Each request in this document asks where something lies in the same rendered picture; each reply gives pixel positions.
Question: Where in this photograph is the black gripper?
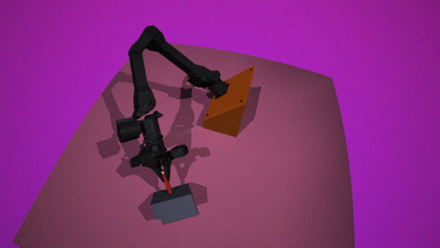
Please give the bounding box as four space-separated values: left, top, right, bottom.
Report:
130 132 189 183

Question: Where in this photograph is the red peg with white band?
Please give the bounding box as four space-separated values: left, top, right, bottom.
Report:
161 170 172 194

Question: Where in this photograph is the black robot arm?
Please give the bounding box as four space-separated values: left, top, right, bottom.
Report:
116 25 229 167

